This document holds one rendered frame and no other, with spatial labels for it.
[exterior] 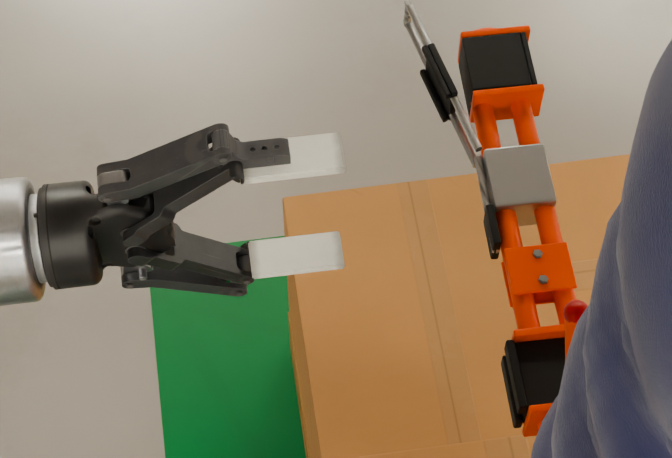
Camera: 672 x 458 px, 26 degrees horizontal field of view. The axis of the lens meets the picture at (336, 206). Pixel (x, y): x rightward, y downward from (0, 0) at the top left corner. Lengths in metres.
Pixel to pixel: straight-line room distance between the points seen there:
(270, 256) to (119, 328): 1.70
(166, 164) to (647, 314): 0.44
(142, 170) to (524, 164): 0.58
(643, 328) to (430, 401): 1.49
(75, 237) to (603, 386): 0.43
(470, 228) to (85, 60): 1.16
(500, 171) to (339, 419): 0.72
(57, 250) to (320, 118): 2.01
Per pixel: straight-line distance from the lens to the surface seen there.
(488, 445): 1.66
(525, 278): 1.40
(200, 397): 2.71
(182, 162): 0.96
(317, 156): 0.98
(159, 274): 1.09
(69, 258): 1.01
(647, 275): 0.61
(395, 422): 2.09
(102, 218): 1.01
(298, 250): 1.10
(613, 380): 0.71
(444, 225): 2.24
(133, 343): 2.77
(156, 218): 1.00
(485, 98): 1.50
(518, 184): 1.45
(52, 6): 3.23
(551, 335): 1.37
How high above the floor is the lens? 2.48
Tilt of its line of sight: 59 degrees down
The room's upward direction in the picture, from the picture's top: straight up
